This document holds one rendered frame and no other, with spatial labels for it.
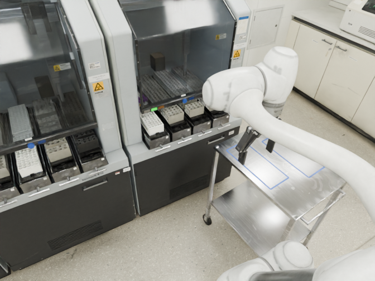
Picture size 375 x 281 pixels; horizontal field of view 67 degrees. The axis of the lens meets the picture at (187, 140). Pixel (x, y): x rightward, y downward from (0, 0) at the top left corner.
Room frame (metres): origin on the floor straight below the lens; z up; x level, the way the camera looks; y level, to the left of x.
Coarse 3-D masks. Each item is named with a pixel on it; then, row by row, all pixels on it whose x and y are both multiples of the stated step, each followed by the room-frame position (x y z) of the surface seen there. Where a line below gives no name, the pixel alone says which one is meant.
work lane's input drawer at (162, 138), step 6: (144, 132) 1.32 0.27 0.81; (162, 132) 1.32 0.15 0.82; (144, 138) 1.32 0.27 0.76; (150, 138) 1.26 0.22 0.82; (156, 138) 1.27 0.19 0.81; (162, 138) 1.29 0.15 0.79; (168, 138) 1.31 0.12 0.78; (150, 144) 1.24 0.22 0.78; (156, 144) 1.26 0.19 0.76; (162, 144) 1.29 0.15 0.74; (156, 150) 1.22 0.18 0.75
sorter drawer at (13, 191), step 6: (12, 156) 1.10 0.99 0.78; (12, 162) 1.03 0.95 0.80; (12, 168) 0.98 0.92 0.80; (12, 174) 0.95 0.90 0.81; (12, 180) 0.91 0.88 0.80; (0, 186) 0.85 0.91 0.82; (6, 186) 0.86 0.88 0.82; (12, 186) 0.86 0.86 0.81; (0, 192) 0.83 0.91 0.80; (6, 192) 0.84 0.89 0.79; (12, 192) 0.85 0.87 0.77; (18, 192) 0.86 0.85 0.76; (0, 198) 0.82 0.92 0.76; (6, 198) 0.83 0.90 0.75; (6, 204) 0.80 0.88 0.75
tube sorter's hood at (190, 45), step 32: (128, 0) 1.52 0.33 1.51; (160, 0) 1.58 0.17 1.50; (192, 0) 1.65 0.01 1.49; (224, 0) 1.73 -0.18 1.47; (160, 32) 1.39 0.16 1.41; (192, 32) 1.47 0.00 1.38; (224, 32) 1.58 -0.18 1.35; (160, 64) 1.37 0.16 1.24; (192, 64) 1.47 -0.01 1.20; (224, 64) 1.59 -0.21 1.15; (160, 96) 1.37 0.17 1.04; (192, 96) 1.47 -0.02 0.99
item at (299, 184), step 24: (264, 144) 1.24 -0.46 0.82; (216, 168) 1.20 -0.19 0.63; (240, 168) 1.04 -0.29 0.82; (264, 168) 1.05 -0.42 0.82; (288, 168) 1.06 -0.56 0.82; (312, 168) 1.06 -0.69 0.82; (240, 192) 1.30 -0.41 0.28; (264, 192) 0.89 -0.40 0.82; (288, 192) 0.89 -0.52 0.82; (312, 192) 0.90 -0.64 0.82; (336, 192) 1.00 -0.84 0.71; (240, 216) 1.10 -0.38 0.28; (264, 216) 1.11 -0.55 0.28; (288, 216) 0.76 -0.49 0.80; (264, 240) 0.93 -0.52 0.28
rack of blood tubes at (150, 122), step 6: (144, 114) 1.43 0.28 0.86; (150, 114) 1.44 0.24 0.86; (144, 120) 1.37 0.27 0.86; (150, 120) 1.37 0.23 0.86; (156, 120) 1.37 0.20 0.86; (144, 126) 1.36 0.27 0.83; (150, 126) 1.31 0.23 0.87; (156, 126) 1.32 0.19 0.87; (162, 126) 1.33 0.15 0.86; (150, 132) 1.29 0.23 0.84; (156, 132) 1.31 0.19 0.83
